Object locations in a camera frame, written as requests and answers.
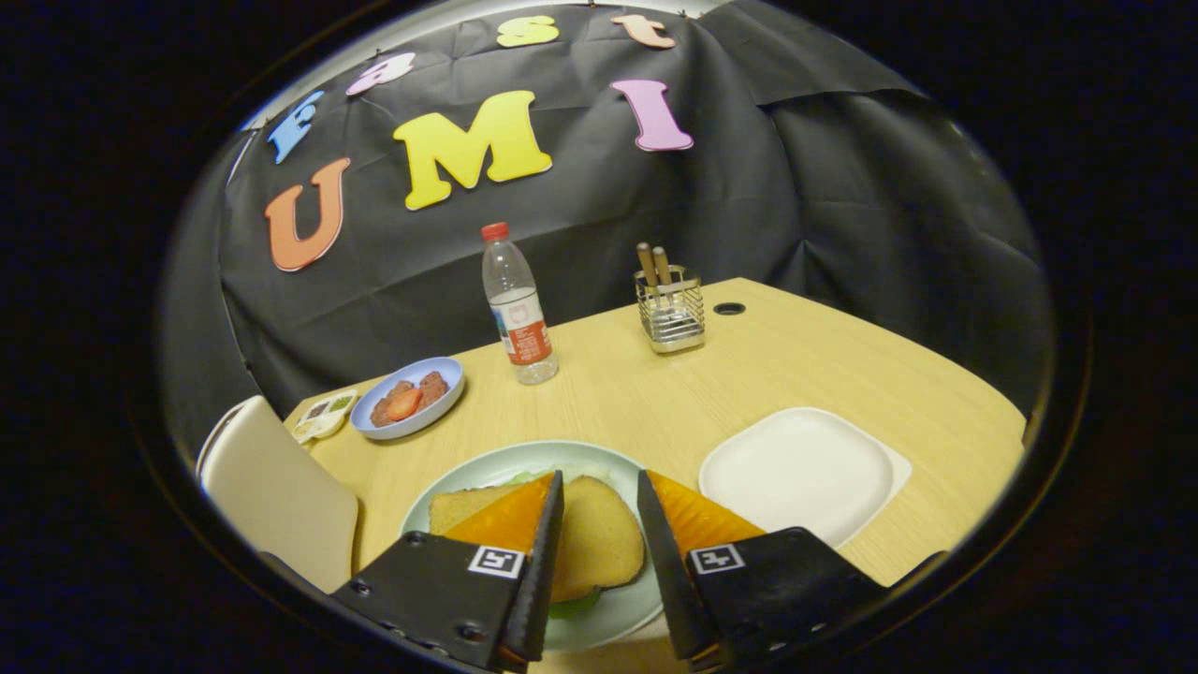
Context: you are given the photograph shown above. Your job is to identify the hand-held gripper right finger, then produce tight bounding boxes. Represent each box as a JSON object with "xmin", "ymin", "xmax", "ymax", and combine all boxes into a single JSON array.
[{"xmin": 636, "ymin": 468, "xmax": 888, "ymax": 670}]

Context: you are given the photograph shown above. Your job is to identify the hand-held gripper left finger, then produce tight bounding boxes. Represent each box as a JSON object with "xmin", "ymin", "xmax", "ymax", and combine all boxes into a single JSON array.
[{"xmin": 329, "ymin": 470, "xmax": 565, "ymax": 673}]

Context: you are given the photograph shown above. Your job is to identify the green lettuce leaf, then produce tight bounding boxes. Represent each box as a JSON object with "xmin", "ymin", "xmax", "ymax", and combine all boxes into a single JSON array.
[{"xmin": 510, "ymin": 465, "xmax": 609, "ymax": 621}]

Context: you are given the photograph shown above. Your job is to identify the brown bread slice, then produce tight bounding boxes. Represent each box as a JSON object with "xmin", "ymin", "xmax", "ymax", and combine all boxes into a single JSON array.
[{"xmin": 548, "ymin": 476, "xmax": 647, "ymax": 603}]

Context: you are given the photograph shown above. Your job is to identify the pale green plate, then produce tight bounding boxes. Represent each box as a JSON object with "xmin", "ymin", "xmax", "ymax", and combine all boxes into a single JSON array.
[{"xmin": 400, "ymin": 440, "xmax": 675, "ymax": 652}]

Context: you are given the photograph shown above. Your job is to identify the small white square plate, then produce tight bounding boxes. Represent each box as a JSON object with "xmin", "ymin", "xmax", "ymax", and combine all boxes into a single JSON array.
[{"xmin": 698, "ymin": 406, "xmax": 913, "ymax": 550}]

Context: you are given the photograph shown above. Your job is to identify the blue plate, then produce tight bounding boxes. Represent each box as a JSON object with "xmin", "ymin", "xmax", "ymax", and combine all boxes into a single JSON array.
[{"xmin": 350, "ymin": 357, "xmax": 466, "ymax": 441}]

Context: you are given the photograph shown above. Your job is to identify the clear water bottle red cap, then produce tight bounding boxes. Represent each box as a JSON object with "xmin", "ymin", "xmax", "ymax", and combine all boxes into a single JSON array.
[{"xmin": 480, "ymin": 221, "xmax": 560, "ymax": 386}]

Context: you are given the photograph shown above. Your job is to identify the white divided condiment tray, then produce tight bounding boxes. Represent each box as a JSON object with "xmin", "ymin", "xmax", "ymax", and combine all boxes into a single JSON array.
[{"xmin": 292, "ymin": 388, "xmax": 360, "ymax": 445}]

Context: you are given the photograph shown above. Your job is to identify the white toaster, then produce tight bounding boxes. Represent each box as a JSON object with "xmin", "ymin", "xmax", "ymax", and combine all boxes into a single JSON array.
[{"xmin": 197, "ymin": 395, "xmax": 360, "ymax": 594}]

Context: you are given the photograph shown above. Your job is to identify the wire cutlery holder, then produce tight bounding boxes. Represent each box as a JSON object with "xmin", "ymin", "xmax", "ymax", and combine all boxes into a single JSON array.
[{"xmin": 635, "ymin": 266, "xmax": 706, "ymax": 354}]

